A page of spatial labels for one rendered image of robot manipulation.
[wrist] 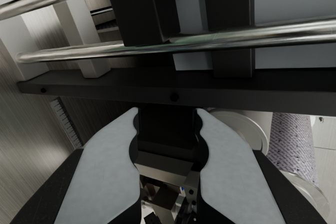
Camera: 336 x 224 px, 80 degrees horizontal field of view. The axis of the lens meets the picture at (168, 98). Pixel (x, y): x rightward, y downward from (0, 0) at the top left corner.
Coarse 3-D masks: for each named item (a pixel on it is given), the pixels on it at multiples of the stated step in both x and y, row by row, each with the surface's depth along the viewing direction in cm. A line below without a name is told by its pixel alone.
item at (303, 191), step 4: (296, 184) 32; (300, 188) 32; (300, 192) 32; (304, 192) 32; (304, 196) 32; (308, 196) 32; (308, 200) 32; (312, 200) 32; (312, 204) 32; (316, 208) 32
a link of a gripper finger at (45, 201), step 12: (72, 156) 9; (60, 168) 8; (72, 168) 8; (48, 180) 8; (60, 180) 8; (36, 192) 7; (48, 192) 7; (60, 192) 7; (24, 204) 7; (36, 204) 7; (48, 204) 7; (60, 204) 7; (24, 216) 6; (36, 216) 6; (48, 216) 6
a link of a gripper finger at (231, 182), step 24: (192, 120) 14; (216, 120) 11; (216, 144) 10; (240, 144) 10; (216, 168) 8; (240, 168) 8; (216, 192) 7; (240, 192) 7; (264, 192) 7; (216, 216) 7; (240, 216) 7; (264, 216) 7
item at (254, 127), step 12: (216, 108) 33; (228, 120) 33; (240, 120) 32; (252, 120) 30; (264, 120) 32; (240, 132) 33; (252, 132) 32; (264, 132) 30; (252, 144) 33; (264, 144) 31
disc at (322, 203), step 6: (288, 174) 32; (294, 174) 31; (294, 180) 32; (300, 180) 31; (306, 180) 31; (306, 186) 31; (312, 186) 31; (312, 192) 31; (318, 192) 31; (318, 198) 32; (324, 198) 31; (318, 204) 32; (324, 204) 32; (318, 210) 33; (324, 210) 32; (324, 216) 33
